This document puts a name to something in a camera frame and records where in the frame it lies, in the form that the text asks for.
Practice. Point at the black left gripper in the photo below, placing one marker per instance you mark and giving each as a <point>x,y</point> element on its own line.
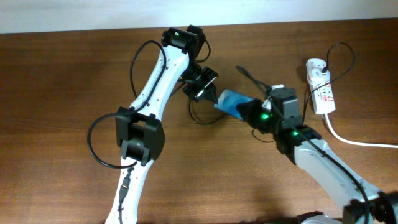
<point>207,90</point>

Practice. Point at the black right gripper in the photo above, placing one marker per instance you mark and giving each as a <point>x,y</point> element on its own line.
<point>248,115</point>

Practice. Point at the blue smartphone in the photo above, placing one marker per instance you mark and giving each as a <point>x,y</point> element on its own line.
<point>228,101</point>

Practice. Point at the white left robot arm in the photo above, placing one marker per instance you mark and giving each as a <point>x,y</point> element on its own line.
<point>139,132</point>

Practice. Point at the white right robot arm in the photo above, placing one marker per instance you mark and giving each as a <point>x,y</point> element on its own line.
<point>279,114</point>

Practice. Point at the white charger plug adapter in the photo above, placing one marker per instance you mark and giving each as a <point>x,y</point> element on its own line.
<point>317,76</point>

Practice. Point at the white power strip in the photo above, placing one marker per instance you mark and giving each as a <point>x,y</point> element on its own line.
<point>323,100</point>

